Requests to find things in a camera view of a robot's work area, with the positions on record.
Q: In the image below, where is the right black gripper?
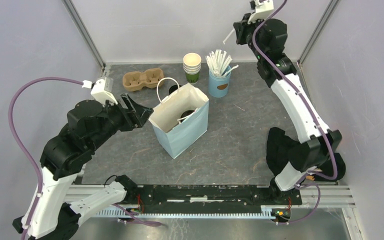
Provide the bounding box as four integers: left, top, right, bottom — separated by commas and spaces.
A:
234, 11, 267, 61

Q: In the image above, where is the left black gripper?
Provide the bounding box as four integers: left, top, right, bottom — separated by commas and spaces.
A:
89, 91, 156, 150

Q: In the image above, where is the white and blue paper bag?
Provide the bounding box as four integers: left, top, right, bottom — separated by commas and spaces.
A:
148, 77, 210, 159

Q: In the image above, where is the black cup lid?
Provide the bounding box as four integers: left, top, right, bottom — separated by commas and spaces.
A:
179, 110, 195, 122

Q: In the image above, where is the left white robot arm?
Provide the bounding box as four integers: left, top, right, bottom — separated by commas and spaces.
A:
8, 77, 153, 240

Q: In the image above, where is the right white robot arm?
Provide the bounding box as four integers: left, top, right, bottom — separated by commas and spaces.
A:
233, 0, 346, 206

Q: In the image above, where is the stack of black lids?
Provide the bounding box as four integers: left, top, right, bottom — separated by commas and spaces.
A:
168, 85, 181, 95

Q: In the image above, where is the stack of paper cups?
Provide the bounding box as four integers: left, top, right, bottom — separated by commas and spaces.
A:
183, 52, 202, 85

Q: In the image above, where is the blue straw holder can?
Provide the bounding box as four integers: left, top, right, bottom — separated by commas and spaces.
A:
208, 71, 231, 98

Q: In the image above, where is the black cloth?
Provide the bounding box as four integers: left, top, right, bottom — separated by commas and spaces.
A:
266, 127, 334, 177

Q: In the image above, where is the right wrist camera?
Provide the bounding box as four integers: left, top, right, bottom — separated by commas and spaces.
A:
247, 0, 274, 24

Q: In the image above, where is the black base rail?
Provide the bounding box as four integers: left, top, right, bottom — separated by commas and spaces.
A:
119, 184, 303, 214

